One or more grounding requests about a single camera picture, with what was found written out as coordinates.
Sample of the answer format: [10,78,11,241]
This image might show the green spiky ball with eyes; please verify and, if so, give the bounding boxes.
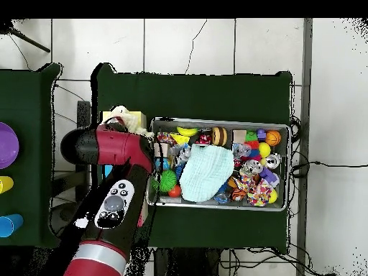
[152,170,178,193]

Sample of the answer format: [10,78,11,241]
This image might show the cream muslin cloth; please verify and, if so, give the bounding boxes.
[103,105,148,138]

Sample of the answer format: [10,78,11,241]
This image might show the clear mesh bin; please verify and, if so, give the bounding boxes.
[147,117,291,213]

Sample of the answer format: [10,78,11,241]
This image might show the wooden box with three holes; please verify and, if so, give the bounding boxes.
[100,111,150,225]

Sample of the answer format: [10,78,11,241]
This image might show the yellow cheese wedge toy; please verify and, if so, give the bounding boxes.
[170,133,190,147]

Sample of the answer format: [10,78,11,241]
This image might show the plain wooden block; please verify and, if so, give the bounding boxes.
[153,142,171,158]

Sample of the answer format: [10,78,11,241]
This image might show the blue globe ball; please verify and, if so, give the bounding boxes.
[155,157,172,173]

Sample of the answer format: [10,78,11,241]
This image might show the mint green muslin cloth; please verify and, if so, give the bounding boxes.
[180,144,235,203]

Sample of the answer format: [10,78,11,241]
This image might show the red ball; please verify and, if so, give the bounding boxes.
[168,185,183,199]

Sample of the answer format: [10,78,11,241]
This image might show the dark green tablecloth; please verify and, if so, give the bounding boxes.
[91,63,294,254]

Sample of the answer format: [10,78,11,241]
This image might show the dark green side table cloth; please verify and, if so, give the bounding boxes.
[0,63,64,249]

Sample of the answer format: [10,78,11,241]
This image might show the purple plate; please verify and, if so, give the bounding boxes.
[0,121,21,170]

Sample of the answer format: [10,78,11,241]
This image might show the yellow cup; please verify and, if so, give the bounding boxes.
[0,175,15,195]

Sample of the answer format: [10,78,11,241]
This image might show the blue cup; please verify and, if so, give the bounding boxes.
[0,213,24,239]

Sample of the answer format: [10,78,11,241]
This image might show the black tripod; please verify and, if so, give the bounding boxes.
[0,19,52,54]

